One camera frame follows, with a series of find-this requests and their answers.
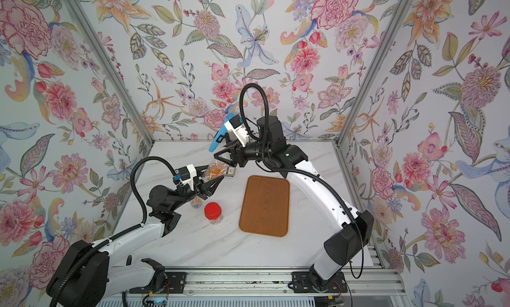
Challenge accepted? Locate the clear jar with candies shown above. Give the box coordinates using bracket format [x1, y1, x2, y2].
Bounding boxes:
[204, 159, 236, 181]

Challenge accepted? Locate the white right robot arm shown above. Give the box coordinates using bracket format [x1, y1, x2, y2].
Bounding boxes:
[209, 113, 375, 291]

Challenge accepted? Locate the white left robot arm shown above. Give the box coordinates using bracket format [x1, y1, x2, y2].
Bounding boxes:
[46, 176, 224, 306]

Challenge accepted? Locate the small clear jar of candies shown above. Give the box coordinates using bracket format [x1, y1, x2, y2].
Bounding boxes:
[190, 198, 203, 209]

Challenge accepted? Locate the red lidded plastic jar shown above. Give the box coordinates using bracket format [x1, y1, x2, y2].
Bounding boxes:
[204, 202, 223, 225]

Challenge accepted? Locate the blue microphone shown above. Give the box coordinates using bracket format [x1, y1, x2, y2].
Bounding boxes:
[209, 113, 237, 153]

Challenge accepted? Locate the brown wooden tray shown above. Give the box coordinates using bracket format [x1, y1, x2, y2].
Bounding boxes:
[239, 175, 290, 237]

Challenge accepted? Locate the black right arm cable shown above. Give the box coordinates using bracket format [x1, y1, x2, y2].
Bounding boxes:
[238, 82, 364, 280]

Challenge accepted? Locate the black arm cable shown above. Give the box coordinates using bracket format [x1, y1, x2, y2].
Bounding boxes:
[238, 82, 364, 280]
[47, 156, 178, 307]

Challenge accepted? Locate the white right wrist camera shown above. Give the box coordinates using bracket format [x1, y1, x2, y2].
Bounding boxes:
[223, 114, 250, 148]

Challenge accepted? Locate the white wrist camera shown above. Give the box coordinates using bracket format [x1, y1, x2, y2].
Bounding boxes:
[223, 114, 250, 148]
[173, 164, 197, 191]

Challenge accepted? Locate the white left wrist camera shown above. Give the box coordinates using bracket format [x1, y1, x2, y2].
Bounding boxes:
[173, 164, 197, 191]

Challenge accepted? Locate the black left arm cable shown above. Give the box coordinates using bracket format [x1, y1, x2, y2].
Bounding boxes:
[47, 156, 178, 307]

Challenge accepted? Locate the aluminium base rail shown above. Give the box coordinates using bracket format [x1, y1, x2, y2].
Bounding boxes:
[100, 268, 410, 306]

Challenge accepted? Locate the aluminium frame post right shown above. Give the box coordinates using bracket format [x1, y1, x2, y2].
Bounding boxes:
[335, 0, 424, 146]

